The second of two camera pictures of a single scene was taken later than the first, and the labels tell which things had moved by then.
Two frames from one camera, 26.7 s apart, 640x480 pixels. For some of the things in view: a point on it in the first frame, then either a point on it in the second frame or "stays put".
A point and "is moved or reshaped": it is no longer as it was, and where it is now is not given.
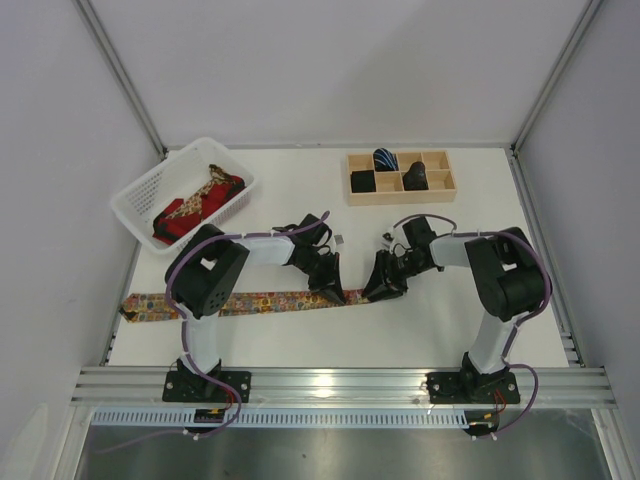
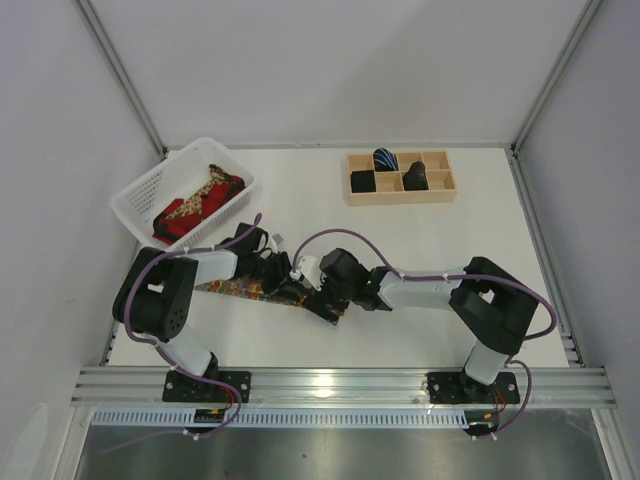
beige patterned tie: [192, 204] stays put
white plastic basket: [194, 187] stays put
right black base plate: [472, 387] stays put
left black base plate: [192, 386] stays put
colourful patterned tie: [152, 306] is moved or reshaped
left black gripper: [324, 270] to [282, 288]
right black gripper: [386, 268] to [327, 302]
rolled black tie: [363, 181] stays put
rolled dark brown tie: [415, 179] stays put
